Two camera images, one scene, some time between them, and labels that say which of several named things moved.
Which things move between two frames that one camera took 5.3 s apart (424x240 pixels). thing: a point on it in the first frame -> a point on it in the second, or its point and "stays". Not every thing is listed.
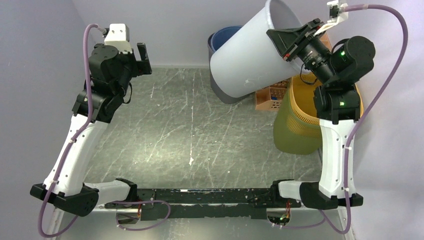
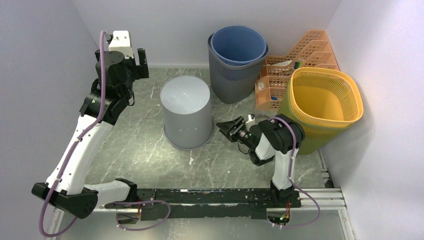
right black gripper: [284, 40] -> [229, 127]
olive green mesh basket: [292, 133] stays
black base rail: [185, 204] stays
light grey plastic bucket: [247, 62] -> [188, 120]
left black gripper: [146, 68] stays
